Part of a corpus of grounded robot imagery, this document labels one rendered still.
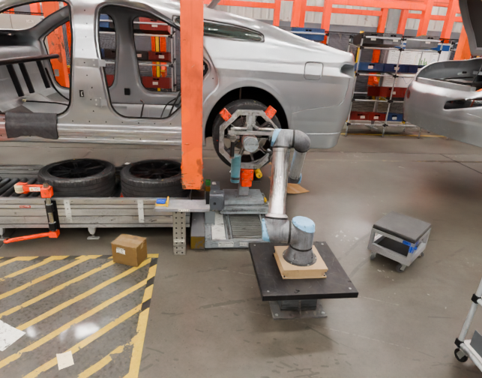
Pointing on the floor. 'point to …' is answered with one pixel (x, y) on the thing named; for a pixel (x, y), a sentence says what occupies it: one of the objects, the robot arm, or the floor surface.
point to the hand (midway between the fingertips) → (270, 148)
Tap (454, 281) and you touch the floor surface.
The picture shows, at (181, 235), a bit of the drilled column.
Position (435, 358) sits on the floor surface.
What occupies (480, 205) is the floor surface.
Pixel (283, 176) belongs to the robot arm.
